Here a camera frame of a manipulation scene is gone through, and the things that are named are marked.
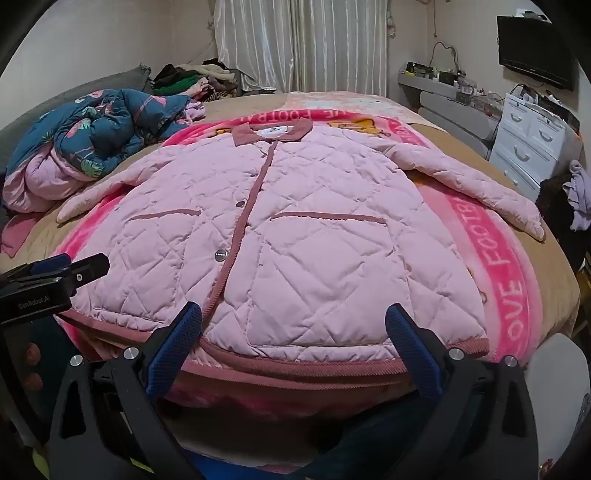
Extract blue floral quilt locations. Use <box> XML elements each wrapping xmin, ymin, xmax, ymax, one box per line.
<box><xmin>2</xmin><ymin>89</ymin><xmax>192</xmax><ymax>214</ymax></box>

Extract dark pink cloth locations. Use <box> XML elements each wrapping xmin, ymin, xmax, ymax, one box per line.
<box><xmin>0</xmin><ymin>212</ymin><xmax>43</xmax><ymax>257</ymax></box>

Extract clutter of small shelf items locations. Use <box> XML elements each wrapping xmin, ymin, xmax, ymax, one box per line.
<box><xmin>404</xmin><ymin>60</ymin><xmax>503</xmax><ymax>112</ymax></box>

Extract black cloth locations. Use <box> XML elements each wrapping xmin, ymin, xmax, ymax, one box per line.
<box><xmin>538</xmin><ymin>175</ymin><xmax>588</xmax><ymax>274</ymax></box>

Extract pink quilted jacket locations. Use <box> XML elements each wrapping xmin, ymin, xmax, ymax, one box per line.
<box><xmin>56</xmin><ymin>117</ymin><xmax>546</xmax><ymax>386</ymax></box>

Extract person's left hand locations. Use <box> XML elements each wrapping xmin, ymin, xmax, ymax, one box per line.
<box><xmin>23</xmin><ymin>342</ymin><xmax>44</xmax><ymax>393</ymax></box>

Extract lilac cloth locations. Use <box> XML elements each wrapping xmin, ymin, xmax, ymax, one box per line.
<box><xmin>562</xmin><ymin>159</ymin><xmax>591</xmax><ymax>232</ymax></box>

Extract bed with tan sheet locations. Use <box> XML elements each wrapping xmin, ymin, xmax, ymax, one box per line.
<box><xmin>0</xmin><ymin>90</ymin><xmax>581</xmax><ymax>356</ymax></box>

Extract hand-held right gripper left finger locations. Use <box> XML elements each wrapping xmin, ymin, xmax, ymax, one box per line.
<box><xmin>46</xmin><ymin>301</ymin><xmax>204</xmax><ymax>480</ymax></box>

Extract white drawer cabinet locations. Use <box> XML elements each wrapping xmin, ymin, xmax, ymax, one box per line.
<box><xmin>488</xmin><ymin>92</ymin><xmax>581</xmax><ymax>205</ymax></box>

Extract pink printed blanket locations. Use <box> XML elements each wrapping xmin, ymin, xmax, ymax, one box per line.
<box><xmin>54</xmin><ymin>108</ymin><xmax>544</xmax><ymax>409</ymax></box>

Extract white round object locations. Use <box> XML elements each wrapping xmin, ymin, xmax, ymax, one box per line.
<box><xmin>526</xmin><ymin>332</ymin><xmax>591</xmax><ymax>480</ymax></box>

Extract white curtains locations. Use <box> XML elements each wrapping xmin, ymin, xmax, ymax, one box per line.
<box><xmin>213</xmin><ymin>0</ymin><xmax>389</xmax><ymax>95</ymax></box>

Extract grey curved shelf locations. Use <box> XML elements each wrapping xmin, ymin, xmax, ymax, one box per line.
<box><xmin>398</xmin><ymin>74</ymin><xmax>502</xmax><ymax>158</ymax></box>

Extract black flat television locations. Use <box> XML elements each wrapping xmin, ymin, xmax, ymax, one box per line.
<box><xmin>496</xmin><ymin>15</ymin><xmax>576</xmax><ymax>91</ymax></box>

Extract pile of clothes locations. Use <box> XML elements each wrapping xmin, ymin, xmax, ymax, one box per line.
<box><xmin>150</xmin><ymin>58</ymin><xmax>241</xmax><ymax>100</ymax></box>

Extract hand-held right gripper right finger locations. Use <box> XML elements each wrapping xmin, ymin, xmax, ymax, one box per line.
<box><xmin>385</xmin><ymin>302</ymin><xmax>541</xmax><ymax>480</ymax></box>

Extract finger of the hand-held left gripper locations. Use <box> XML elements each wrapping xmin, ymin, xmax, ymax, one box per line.
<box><xmin>58</xmin><ymin>253</ymin><xmax>110</xmax><ymax>296</ymax></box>
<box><xmin>0</xmin><ymin>257</ymin><xmax>71</xmax><ymax>283</ymax></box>

